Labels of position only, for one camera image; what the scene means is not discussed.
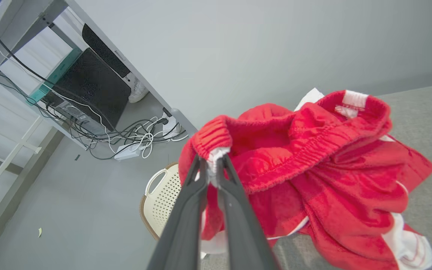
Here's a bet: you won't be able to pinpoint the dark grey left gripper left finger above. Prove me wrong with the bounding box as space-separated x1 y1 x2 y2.
147 154 209 270

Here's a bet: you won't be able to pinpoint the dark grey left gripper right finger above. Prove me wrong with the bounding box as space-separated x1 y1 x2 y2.
216 154 280 270

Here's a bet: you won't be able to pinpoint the red shorts with white stripes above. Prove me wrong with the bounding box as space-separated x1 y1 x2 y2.
178 89 432 270

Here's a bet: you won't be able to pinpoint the cream perforated laundry basket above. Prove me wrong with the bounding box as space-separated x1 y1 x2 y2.
139 162 182 240

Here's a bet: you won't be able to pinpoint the white power strip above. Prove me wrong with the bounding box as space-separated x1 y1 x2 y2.
114 144 145 161

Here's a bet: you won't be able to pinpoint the white shoe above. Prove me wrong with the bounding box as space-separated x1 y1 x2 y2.
128 77 149 104

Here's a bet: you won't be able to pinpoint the black computer tower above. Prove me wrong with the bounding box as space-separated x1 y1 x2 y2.
42 48 132 132

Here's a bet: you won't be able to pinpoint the black mesh panel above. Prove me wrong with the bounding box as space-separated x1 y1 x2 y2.
82 23 131 78

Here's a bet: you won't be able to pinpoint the teal and white box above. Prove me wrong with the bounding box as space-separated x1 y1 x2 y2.
27 47 82 105

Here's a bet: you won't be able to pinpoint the white coiled cable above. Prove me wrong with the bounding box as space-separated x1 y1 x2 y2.
133 116 189 159

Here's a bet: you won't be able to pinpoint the white frame rail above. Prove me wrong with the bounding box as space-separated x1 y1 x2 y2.
0 116 45 207

